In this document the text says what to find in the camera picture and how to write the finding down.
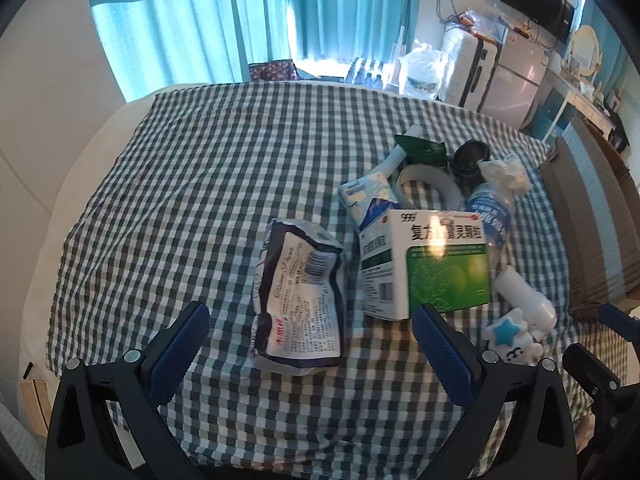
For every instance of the blue label cotton swab jar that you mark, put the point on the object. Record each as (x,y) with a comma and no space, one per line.
(490,220)

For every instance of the silver small fridge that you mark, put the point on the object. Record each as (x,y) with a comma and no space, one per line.
(515,80)

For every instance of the white suitcase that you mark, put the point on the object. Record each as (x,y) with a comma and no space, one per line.
(467,70)

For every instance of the dark blue snack packet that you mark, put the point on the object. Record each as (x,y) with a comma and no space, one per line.
(300,300)

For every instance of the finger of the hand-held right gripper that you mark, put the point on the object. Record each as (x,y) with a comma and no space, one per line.
(590,370)
(620,319)

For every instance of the checkered cloth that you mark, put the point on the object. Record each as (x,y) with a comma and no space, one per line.
(200,185)

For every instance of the patterned fabric bag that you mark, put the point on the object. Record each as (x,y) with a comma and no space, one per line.
(272,71)

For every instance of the black hanging bag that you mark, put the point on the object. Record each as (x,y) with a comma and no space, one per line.
(619,132)

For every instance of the green foil packet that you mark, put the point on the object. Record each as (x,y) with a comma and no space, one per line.
(422,149)

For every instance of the pack of water bottles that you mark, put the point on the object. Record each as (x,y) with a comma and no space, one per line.
(365,74)

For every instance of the white tube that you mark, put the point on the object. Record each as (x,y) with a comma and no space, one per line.
(397,157)

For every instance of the light blue tissue pack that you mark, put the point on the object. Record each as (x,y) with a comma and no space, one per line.
(362,202)

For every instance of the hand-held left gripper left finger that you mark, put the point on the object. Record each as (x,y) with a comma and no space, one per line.
(180,355)

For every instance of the wooden bed frame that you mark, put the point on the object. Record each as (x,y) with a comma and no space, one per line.
(36,400)

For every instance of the white dressing table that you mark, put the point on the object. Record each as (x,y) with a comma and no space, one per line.
(585,97)

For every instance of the white crumpled tissue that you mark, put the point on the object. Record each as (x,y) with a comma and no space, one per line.
(507,172)

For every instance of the white oval mirror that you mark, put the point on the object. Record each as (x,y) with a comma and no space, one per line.
(585,50)

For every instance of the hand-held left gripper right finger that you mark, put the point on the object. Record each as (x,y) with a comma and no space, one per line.
(445,355)

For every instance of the narrow teal curtain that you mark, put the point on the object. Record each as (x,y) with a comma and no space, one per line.
(602,50)

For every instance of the grey tape roll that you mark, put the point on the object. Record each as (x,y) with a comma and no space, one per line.
(447,185)

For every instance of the blue basket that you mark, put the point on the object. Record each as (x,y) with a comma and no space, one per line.
(549,112)

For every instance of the green white medicine box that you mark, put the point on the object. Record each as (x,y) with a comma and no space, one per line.
(425,270)

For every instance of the white toy with blue star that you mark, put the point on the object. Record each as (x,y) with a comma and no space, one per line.
(510,337)

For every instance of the black round jar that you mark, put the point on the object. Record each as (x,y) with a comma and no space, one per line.
(470,157)

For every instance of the large water jug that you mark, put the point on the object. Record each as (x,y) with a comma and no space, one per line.
(420,72)

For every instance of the light blue sheer curtain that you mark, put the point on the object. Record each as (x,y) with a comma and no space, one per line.
(175,25)

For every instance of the clear plastic bags pile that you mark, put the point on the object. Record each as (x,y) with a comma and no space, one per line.
(482,22)

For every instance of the cardboard box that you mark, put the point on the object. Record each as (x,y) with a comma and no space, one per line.
(590,240)

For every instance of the white plastic bottle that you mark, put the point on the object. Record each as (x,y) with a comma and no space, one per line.
(525,295)

